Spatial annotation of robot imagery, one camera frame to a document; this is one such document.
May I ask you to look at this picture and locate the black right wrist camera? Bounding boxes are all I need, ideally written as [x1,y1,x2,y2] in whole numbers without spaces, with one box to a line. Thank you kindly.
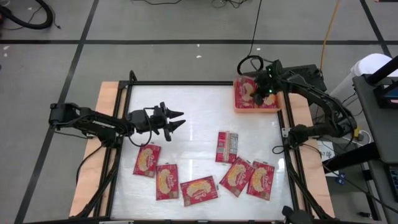
[264,58,284,78]

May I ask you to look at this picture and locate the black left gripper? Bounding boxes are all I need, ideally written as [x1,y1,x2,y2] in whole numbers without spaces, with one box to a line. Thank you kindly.
[149,101,187,143]

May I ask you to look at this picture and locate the black metal table frame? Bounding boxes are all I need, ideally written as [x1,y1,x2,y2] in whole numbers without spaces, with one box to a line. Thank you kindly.
[73,70,335,223]

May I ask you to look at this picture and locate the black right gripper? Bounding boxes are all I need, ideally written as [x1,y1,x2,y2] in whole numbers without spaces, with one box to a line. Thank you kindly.
[252,72,282,107]

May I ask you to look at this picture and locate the yellow plug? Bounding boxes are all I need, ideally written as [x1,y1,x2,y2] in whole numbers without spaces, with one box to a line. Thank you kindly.
[351,126,365,141]

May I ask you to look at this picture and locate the white bin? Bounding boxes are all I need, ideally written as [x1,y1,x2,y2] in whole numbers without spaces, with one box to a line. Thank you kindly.
[325,52,394,110]

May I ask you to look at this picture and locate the tangled black floor cables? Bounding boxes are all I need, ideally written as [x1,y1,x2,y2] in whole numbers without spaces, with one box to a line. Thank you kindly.
[211,0,249,9]

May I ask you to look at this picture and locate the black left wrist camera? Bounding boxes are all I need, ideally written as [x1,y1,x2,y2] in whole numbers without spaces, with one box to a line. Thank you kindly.
[127,109,150,133]

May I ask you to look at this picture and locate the thick black hose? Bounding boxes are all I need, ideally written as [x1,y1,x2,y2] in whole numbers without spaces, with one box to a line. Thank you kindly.
[0,0,54,30]

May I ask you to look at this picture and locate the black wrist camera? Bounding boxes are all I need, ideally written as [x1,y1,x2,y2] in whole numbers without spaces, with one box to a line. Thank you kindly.
[127,109,150,133]
[264,58,284,78]

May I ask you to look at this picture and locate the white paper sheet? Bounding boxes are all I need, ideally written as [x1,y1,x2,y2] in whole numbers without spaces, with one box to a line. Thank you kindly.
[317,139,341,178]

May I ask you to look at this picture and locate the black looped floor cable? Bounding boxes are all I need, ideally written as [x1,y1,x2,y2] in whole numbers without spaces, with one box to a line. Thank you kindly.
[237,0,265,78]

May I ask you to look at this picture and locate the dark grey cart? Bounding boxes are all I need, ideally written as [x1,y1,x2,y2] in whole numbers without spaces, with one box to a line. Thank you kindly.
[353,55,398,224]

